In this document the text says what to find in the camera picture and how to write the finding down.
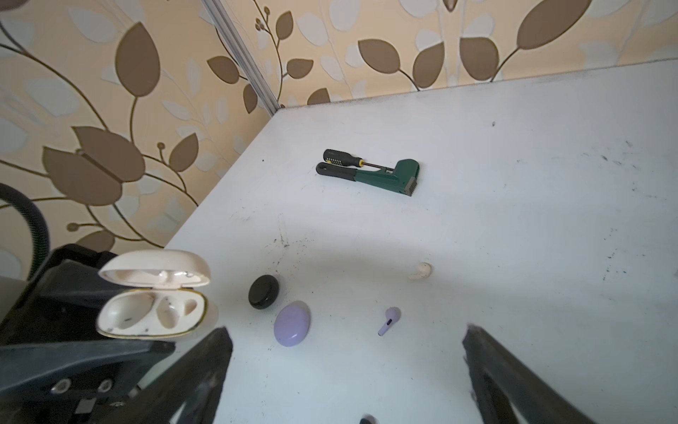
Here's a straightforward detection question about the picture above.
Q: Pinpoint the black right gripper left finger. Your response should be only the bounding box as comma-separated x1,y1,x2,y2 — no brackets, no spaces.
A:
102,327,233,423

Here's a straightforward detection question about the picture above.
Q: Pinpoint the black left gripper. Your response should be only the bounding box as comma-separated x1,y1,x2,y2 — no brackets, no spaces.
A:
1,244,175,402

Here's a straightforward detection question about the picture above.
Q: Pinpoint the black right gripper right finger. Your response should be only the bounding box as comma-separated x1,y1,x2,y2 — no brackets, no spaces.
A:
463,324,593,423

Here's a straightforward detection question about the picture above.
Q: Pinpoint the cream earbud charging case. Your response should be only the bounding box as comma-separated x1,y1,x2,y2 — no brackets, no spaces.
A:
96,249,211,341

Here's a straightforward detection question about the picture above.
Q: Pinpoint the cream earbud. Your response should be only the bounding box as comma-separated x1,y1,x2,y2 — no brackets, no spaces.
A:
408,263,433,281

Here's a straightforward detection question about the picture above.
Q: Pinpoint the black earbud charging case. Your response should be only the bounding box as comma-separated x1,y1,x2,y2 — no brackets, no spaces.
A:
248,275,280,310

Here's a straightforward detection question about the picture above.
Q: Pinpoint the purple earbud charging case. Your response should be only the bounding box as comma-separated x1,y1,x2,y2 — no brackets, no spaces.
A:
274,300,311,347

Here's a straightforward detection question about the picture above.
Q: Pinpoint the black earbud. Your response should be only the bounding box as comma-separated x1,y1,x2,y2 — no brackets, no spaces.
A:
359,415,376,424

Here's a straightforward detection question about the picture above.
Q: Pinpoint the black yellow screwdriver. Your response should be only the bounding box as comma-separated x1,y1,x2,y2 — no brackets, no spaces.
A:
323,149,393,172

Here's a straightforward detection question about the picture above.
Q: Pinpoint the green black-handled hand tool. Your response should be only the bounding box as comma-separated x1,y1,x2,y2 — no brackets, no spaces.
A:
316,159,420,196

